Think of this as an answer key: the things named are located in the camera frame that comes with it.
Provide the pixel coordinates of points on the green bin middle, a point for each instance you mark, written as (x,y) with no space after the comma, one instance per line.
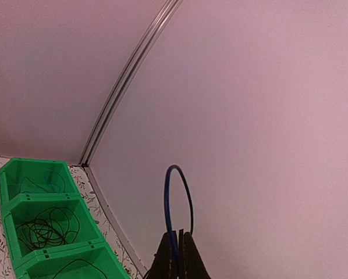
(52,223)

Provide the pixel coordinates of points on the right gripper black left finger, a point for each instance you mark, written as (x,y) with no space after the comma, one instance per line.
(164,265)

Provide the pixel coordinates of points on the aluminium back left post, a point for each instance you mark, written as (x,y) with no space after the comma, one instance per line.
(125,78)

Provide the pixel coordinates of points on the green bin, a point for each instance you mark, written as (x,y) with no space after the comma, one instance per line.
(52,223)
(92,261)
(32,176)

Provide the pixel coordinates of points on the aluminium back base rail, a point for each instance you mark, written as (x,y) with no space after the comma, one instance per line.
(114,223)

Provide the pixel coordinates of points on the green bin right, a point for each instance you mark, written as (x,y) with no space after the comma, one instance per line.
(92,261)

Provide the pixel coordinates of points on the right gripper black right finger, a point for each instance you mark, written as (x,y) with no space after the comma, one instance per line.
(190,265)

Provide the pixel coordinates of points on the green bin left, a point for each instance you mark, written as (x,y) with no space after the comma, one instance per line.
(32,176)

